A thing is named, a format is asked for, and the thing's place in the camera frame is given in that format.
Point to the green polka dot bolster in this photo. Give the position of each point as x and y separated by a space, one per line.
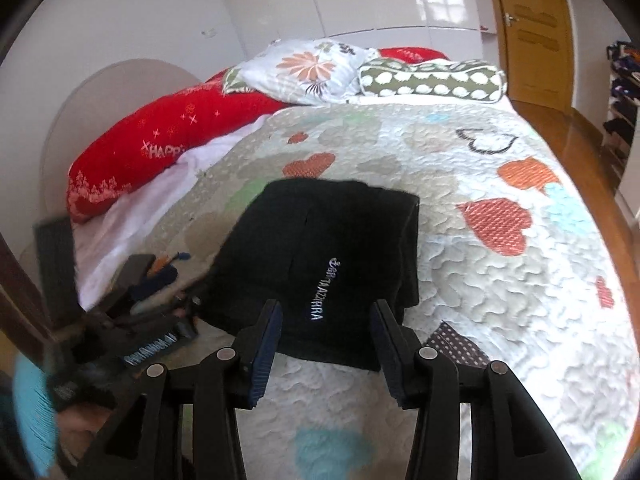
435 80

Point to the dark wooden bedside furniture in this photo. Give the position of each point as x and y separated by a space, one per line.
50 270

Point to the pink white blanket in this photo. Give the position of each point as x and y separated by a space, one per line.
150 195

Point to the small red pillow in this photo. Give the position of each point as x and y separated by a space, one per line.
415 54

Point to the dark dotted cloth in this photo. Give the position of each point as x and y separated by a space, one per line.
457 345

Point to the wooden door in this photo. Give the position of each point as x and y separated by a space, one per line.
537 25

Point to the white floral pillow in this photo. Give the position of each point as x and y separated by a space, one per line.
310 70

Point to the black pants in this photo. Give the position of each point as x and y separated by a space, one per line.
325 240

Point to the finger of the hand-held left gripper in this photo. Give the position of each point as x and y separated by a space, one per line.
189 312

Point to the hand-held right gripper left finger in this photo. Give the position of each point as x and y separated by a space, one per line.
264 355

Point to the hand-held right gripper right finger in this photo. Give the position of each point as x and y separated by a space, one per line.
389 355

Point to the long red printed pillow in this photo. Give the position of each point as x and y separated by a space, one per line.
165 130

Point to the person's left forearm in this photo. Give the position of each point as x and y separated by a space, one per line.
35 410

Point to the heart patterned quilt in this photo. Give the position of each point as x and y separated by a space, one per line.
500 270

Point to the white shoe rack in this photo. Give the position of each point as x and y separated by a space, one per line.
622 110

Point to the beige padded headboard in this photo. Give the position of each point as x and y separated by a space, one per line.
100 110

